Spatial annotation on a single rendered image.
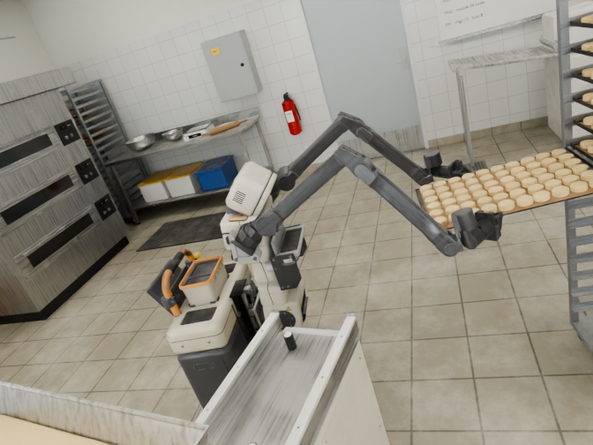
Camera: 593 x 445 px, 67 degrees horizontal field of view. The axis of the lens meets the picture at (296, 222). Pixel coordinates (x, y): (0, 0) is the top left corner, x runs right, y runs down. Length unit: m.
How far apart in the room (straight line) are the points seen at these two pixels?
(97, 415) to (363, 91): 4.96
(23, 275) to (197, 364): 2.88
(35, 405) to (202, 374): 1.12
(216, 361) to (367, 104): 4.11
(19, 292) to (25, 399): 3.70
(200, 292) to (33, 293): 2.89
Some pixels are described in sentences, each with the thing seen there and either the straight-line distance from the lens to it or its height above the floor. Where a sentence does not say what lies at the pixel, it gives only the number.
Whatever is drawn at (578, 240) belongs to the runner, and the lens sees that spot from 2.30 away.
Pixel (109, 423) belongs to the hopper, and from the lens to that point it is 0.85.
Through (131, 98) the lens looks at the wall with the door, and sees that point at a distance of 6.48.
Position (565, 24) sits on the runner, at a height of 1.50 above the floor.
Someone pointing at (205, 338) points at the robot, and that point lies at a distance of 1.90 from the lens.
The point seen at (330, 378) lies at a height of 0.88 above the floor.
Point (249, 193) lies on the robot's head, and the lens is 1.69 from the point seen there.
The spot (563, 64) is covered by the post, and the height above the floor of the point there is 1.36.
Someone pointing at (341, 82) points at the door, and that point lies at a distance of 5.49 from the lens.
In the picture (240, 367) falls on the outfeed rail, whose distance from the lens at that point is 1.44.
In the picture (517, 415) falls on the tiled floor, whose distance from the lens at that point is 2.33.
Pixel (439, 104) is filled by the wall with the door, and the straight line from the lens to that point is 5.47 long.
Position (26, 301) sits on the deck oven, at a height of 0.25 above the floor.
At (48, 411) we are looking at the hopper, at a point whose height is 1.29.
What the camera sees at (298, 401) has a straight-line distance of 1.35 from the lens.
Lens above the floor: 1.78
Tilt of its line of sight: 23 degrees down
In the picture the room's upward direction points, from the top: 18 degrees counter-clockwise
